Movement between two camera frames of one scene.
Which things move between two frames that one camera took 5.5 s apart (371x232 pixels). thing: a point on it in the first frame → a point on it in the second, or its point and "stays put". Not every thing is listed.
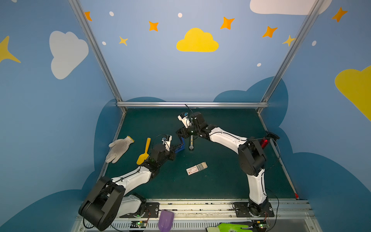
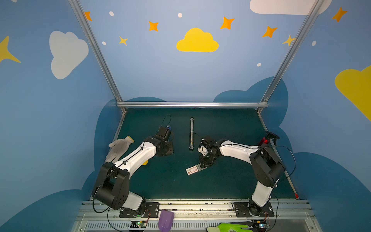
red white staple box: [195, 168] stays put
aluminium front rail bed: [199, 215] stays put
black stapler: [191, 147] stays put
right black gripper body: [183, 132] → [207, 156]
